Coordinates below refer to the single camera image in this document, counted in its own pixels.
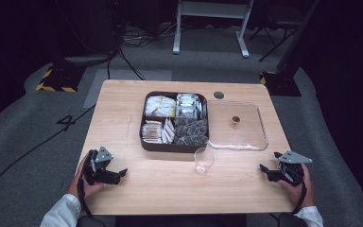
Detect person's left hand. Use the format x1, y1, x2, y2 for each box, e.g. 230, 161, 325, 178
66, 153, 109, 201

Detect row of brown white sachets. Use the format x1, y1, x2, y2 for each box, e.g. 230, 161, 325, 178
140, 118, 176, 146

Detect pile of silver packets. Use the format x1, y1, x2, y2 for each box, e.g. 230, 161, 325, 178
175, 93, 208, 120

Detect dark brown compartment box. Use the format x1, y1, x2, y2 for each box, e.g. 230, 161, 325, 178
139, 91, 210, 154

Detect black folding stand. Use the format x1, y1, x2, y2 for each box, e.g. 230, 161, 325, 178
249, 12, 301, 63

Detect bundle of floor cables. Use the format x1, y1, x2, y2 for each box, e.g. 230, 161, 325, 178
107, 18, 183, 81

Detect clear lid with brown knob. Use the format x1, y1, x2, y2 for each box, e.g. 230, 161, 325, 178
206, 100, 269, 151

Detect black stand with striped base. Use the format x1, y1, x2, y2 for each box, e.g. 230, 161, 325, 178
35, 0, 127, 94

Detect clear plastic cup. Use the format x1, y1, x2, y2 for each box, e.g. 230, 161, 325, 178
193, 147, 216, 177

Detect pile of dark tea bags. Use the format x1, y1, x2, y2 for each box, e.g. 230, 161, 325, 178
173, 116, 209, 147

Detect black pole with striped base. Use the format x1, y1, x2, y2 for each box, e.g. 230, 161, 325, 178
259, 0, 321, 97

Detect black gripper strap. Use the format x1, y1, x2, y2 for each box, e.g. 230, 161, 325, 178
77, 174, 95, 219
290, 179, 308, 216

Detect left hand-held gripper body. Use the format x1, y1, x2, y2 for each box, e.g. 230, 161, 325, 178
83, 146, 114, 186

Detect long black floor cable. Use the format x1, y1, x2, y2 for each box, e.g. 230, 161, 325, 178
0, 103, 96, 204

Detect black left gripper strap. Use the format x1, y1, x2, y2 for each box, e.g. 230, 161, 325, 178
77, 174, 95, 219

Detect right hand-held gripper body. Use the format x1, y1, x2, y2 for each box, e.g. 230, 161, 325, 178
277, 149, 314, 187

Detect person's right hand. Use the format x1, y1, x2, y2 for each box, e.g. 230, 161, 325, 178
277, 163, 317, 209

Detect black right gripper strap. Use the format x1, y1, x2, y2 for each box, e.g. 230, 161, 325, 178
290, 179, 308, 216

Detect white metal desk frame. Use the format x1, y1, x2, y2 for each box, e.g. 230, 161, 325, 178
172, 0, 255, 60

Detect pile of white yellow packets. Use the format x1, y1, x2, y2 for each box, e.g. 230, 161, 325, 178
145, 95, 177, 118

